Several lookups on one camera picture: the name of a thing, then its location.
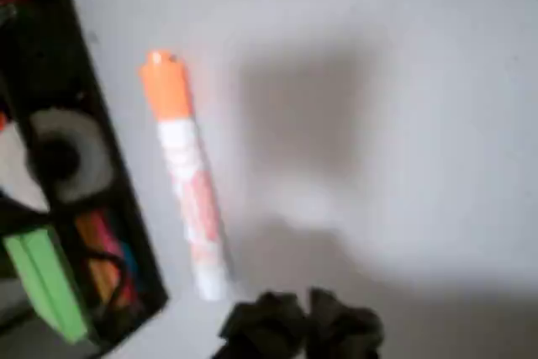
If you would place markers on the pink sticky flags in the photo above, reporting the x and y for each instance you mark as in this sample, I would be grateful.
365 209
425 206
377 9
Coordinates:
110 241

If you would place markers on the green sticky note pad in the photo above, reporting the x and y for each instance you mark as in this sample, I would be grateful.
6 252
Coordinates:
46 275

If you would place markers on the orange cap white marker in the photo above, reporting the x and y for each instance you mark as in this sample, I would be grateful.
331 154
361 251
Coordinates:
176 132

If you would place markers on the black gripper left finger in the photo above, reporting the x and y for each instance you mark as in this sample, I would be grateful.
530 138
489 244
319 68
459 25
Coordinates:
265 325

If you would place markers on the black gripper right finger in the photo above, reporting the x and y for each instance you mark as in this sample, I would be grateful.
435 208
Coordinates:
344 334

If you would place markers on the grey tape roll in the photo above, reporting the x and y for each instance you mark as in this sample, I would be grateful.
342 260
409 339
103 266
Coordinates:
94 144

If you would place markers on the blue sticky flags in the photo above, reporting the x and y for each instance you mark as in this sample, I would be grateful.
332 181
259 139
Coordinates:
129 262

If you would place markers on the black mesh desk organizer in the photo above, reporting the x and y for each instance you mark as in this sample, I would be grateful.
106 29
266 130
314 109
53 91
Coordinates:
46 39

